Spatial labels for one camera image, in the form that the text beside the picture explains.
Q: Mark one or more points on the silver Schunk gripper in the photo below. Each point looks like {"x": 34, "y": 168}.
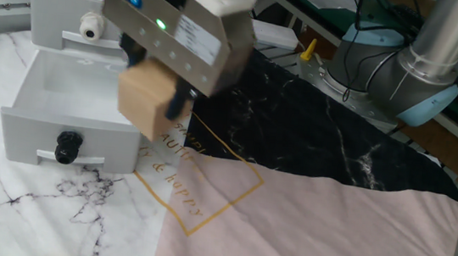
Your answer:
{"x": 187, "y": 42}

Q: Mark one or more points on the wooden block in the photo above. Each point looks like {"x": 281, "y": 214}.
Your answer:
{"x": 143, "y": 93}

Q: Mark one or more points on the white drawer knob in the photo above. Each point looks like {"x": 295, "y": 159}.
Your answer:
{"x": 91, "y": 26}

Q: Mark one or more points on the black drawer knob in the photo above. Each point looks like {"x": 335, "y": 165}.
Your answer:
{"x": 68, "y": 147}

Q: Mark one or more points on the white power strip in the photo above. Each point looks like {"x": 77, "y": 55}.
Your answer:
{"x": 277, "y": 35}

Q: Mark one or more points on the white plastic box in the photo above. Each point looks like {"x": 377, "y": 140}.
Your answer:
{"x": 19, "y": 136}

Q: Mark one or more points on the marble pink black tablecloth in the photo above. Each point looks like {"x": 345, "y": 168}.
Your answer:
{"x": 287, "y": 219}

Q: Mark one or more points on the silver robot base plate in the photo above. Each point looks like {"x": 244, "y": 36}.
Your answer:
{"x": 359, "y": 103}

